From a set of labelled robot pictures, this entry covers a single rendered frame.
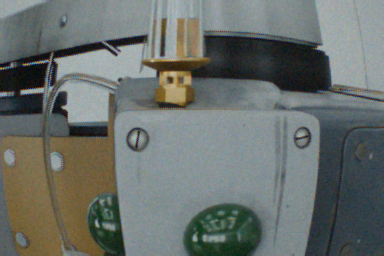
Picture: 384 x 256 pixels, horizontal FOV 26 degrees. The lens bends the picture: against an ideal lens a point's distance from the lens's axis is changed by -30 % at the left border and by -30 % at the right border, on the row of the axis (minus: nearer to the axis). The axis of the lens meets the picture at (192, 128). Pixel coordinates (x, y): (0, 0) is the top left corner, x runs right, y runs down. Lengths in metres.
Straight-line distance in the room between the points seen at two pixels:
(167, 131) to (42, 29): 0.35
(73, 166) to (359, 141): 0.41
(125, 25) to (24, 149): 0.23
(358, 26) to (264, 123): 5.44
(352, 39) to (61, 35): 5.14
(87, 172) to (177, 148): 0.43
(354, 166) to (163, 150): 0.10
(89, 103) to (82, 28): 4.95
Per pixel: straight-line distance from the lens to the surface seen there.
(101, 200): 0.40
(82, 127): 0.91
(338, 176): 0.44
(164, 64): 0.45
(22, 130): 0.82
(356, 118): 0.44
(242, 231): 0.37
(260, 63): 0.54
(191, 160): 0.38
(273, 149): 0.38
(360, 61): 5.79
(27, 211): 0.82
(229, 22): 0.55
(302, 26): 0.56
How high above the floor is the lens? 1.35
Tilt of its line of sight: 3 degrees down
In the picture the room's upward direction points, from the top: straight up
